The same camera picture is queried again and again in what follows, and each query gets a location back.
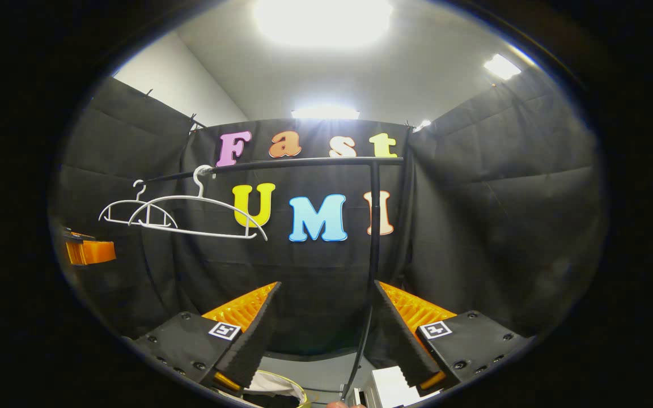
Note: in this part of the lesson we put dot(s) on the black backdrop cloth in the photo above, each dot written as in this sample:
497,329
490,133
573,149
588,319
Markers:
502,198

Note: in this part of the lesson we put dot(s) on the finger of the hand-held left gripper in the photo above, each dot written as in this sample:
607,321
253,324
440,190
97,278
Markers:
95,252

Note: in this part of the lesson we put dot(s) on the small ceiling light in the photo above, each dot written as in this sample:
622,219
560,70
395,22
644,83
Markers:
423,124

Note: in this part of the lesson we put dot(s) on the large ceiling light panel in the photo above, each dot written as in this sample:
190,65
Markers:
323,20

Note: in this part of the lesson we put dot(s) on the black metal clothes rack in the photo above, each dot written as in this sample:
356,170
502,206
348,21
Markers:
374,226

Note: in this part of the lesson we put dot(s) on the beige laundry hamper yellow rim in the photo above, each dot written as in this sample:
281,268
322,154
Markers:
270,381

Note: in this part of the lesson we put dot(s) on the white cabinet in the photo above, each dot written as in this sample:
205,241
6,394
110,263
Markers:
391,388

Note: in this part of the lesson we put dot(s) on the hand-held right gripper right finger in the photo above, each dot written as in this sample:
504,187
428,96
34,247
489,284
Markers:
394,328

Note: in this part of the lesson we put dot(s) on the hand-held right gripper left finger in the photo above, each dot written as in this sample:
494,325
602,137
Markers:
258,328

